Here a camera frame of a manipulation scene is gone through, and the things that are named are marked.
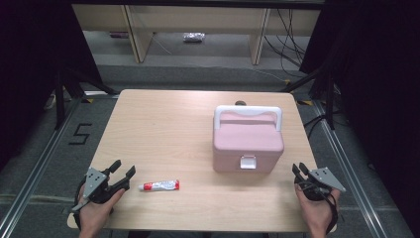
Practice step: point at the crumpled silver foil packet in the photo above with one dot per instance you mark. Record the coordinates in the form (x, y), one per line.
(193, 37)

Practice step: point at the red and white tube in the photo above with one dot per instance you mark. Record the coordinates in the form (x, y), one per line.
(160, 185)

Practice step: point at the white floor object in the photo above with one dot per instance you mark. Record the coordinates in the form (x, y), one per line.
(50, 102)

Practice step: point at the small dark flat object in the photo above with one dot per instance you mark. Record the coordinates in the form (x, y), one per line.
(119, 34)

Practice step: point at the person's right hand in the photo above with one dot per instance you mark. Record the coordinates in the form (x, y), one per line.
(317, 214)

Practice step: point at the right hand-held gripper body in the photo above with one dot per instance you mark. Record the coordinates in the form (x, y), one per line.
(325, 178)

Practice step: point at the yellow black floor tape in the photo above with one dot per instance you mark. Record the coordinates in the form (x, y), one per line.
(304, 102)
(87, 100)

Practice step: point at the person's left hand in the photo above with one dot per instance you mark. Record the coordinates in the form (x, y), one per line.
(95, 214)

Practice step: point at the beige wooden desk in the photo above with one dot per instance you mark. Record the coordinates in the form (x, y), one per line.
(198, 20)

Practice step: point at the black curtain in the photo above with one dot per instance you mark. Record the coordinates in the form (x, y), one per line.
(29, 66)
(379, 82)

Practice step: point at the round grey table grommet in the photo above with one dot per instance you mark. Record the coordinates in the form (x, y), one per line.
(240, 102)

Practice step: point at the black metal stand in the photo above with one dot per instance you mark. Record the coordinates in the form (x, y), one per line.
(329, 105)
(60, 105)

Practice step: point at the aluminium floor rail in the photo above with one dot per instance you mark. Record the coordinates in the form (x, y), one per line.
(36, 172)
(350, 178)

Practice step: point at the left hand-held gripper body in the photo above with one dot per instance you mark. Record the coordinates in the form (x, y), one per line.
(95, 178)

